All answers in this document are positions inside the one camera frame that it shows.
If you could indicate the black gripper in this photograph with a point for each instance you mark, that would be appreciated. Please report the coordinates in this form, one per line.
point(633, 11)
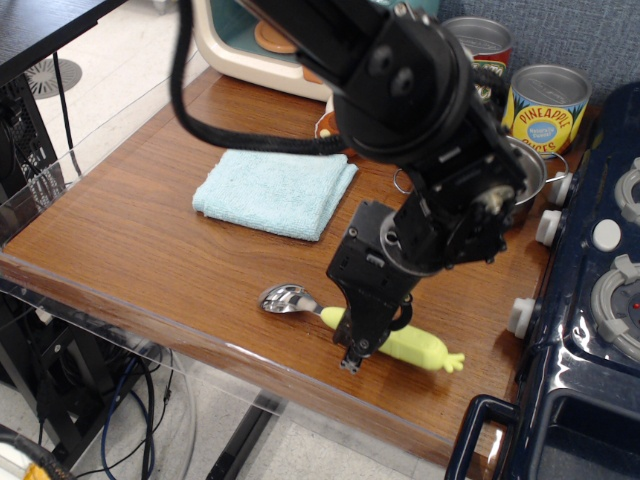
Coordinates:
point(377, 292)

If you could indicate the spoon with yellow-green handle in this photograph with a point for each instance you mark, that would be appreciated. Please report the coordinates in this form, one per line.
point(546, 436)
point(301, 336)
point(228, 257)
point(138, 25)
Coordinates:
point(409, 344)

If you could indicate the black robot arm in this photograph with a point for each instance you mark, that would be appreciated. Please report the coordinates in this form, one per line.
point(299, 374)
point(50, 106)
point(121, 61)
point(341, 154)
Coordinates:
point(404, 94)

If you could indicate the light blue folded towel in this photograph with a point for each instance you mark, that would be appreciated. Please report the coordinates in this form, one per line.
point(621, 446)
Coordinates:
point(284, 194)

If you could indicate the brown plush mushroom toy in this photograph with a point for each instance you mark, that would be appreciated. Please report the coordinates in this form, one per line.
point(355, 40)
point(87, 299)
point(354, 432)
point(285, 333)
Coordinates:
point(327, 126)

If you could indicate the dark blue toy stove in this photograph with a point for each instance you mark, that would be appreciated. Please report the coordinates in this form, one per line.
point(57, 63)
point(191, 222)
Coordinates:
point(576, 414)

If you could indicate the small stainless steel pot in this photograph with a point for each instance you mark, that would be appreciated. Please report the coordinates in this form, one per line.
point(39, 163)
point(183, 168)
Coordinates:
point(532, 175)

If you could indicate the pineapple slices can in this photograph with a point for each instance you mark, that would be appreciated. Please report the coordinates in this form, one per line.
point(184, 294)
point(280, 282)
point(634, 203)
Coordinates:
point(545, 106)

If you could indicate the orange toy plate in microwave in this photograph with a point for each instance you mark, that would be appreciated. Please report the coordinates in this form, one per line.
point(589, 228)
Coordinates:
point(268, 38)

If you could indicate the tomato sauce can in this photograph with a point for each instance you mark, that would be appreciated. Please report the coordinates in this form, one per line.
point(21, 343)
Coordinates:
point(490, 45)

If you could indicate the toy microwave teal and cream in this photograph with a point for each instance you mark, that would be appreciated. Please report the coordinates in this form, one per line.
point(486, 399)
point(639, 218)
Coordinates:
point(224, 35)

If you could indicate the black desk on left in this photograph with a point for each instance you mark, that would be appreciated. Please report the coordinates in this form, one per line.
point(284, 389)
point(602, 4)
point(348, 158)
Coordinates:
point(31, 31)

